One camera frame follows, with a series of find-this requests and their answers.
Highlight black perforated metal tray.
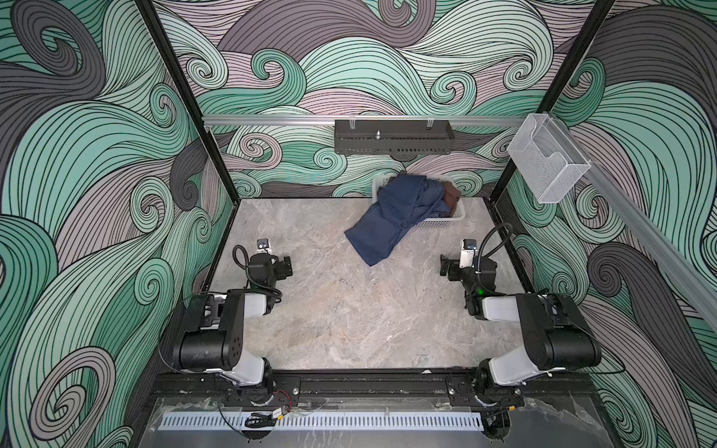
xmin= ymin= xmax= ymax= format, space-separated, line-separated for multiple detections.
xmin=333 ymin=119 xmax=456 ymax=157

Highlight aluminium rail right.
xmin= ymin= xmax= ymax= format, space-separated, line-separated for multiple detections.
xmin=551 ymin=114 xmax=717 ymax=332

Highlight white plastic laundry basket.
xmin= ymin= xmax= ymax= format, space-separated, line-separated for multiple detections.
xmin=372 ymin=172 xmax=466 ymax=228

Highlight white slotted cable duct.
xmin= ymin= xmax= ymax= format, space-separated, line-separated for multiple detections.
xmin=158 ymin=411 xmax=484 ymax=432

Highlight aluminium rail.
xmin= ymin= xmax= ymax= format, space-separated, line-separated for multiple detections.
xmin=551 ymin=114 xmax=717 ymax=332
xmin=202 ymin=114 xmax=527 ymax=127

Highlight brown trousers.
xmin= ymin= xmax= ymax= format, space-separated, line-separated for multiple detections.
xmin=439 ymin=181 xmax=461 ymax=218

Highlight clear plastic wall bin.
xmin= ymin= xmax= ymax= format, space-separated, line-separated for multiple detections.
xmin=508 ymin=113 xmax=591 ymax=205

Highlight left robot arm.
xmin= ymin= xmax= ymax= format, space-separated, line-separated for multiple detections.
xmin=172 ymin=239 xmax=293 ymax=394

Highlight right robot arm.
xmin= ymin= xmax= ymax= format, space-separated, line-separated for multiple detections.
xmin=439 ymin=223 xmax=602 ymax=394

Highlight aluminium rail back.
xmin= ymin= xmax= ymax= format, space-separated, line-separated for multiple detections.
xmin=202 ymin=114 xmax=527 ymax=127

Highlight blue denim trousers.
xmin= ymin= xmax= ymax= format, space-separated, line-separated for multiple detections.
xmin=345 ymin=174 xmax=448 ymax=266

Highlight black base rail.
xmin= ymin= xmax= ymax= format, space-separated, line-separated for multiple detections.
xmin=151 ymin=368 xmax=596 ymax=409

